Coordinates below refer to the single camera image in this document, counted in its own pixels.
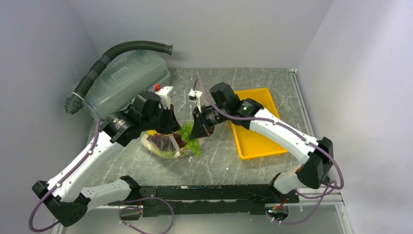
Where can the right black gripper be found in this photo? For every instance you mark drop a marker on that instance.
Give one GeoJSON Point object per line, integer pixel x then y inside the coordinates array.
{"type": "Point", "coordinates": [201, 127]}

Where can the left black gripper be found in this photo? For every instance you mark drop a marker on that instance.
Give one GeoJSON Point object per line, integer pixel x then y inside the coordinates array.
{"type": "Point", "coordinates": [172, 123]}

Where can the purple grape bunch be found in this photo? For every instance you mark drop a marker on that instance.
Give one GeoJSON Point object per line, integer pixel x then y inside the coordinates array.
{"type": "Point", "coordinates": [165, 142]}

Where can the clear pink zip top bag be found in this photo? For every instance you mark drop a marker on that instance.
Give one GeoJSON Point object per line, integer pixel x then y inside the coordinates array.
{"type": "Point", "coordinates": [175, 145]}

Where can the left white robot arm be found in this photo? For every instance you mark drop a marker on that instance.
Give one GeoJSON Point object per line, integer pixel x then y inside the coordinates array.
{"type": "Point", "coordinates": [66, 195]}

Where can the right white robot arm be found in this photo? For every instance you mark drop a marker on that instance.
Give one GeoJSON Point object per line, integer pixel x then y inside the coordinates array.
{"type": "Point", "coordinates": [314, 155]}

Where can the clear lidded storage box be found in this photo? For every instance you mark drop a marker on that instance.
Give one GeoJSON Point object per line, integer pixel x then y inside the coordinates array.
{"type": "Point", "coordinates": [122, 80]}

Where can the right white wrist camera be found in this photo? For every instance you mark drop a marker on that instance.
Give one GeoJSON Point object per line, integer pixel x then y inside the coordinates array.
{"type": "Point", "coordinates": [197, 97]}

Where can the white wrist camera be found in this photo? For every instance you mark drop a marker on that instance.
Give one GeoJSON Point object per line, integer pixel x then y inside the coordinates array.
{"type": "Point", "coordinates": [165, 93]}
{"type": "Point", "coordinates": [197, 97]}

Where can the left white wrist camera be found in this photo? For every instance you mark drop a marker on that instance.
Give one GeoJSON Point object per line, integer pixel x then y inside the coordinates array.
{"type": "Point", "coordinates": [165, 93]}

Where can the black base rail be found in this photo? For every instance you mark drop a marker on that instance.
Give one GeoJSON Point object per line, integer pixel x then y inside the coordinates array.
{"type": "Point", "coordinates": [254, 199]}

